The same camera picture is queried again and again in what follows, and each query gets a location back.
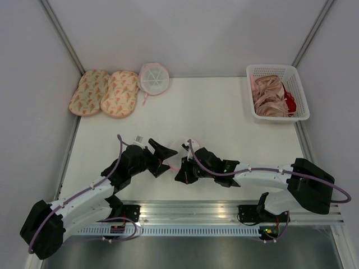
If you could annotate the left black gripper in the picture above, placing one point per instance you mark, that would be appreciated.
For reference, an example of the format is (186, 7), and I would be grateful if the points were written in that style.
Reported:
(160, 153)

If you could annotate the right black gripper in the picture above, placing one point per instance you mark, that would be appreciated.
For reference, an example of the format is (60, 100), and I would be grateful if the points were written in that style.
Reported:
(184, 174)

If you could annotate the white pink mesh laundry bag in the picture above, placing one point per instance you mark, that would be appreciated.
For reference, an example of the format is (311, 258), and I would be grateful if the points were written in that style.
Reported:
(174, 162)

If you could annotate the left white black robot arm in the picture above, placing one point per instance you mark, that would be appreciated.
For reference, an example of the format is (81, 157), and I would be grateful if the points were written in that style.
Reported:
(49, 224)

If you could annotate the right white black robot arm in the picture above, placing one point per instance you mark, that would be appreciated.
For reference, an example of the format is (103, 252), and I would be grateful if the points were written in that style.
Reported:
(298, 185)

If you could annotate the right floral peach laundry bag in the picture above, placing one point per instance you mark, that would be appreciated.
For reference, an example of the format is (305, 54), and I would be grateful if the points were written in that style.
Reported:
(121, 97)

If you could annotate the floral peach laundry bag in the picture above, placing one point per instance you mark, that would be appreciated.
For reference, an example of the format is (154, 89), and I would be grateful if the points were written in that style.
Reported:
(121, 97)
(92, 86)

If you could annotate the left floral peach laundry bag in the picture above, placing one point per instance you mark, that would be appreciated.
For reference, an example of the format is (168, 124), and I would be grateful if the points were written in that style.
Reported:
(92, 86)

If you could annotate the red bra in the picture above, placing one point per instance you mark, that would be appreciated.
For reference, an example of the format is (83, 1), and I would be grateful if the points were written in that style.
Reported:
(290, 101)

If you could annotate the pink bras pile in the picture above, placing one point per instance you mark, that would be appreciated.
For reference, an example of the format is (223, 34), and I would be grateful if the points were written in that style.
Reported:
(269, 96)

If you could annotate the white plastic basket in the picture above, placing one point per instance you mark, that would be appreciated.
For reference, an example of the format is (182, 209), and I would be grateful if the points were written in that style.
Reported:
(291, 80)

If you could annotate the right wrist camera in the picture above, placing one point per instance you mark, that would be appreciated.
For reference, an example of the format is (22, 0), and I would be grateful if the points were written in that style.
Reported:
(186, 150)

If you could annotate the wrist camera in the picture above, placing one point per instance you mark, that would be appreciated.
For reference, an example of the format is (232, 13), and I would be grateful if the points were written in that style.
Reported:
(186, 150)
(138, 141)

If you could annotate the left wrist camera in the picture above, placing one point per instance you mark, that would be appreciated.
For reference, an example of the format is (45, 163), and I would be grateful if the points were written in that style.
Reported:
(138, 141)

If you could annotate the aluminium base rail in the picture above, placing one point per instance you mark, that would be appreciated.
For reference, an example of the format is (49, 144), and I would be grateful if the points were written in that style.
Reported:
(219, 213)

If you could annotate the white slotted cable duct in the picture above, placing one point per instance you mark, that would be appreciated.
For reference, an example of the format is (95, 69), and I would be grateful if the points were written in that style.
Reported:
(171, 230)

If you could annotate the left aluminium frame post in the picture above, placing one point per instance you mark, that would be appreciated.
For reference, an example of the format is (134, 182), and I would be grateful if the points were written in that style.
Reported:
(56, 24)

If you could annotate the aluminium frame post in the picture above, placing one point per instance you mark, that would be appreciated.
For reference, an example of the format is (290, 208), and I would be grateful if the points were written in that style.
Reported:
(325, 10)
(56, 24)

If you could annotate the right aluminium frame post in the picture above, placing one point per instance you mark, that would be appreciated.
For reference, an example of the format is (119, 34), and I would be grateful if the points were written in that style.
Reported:
(325, 10)

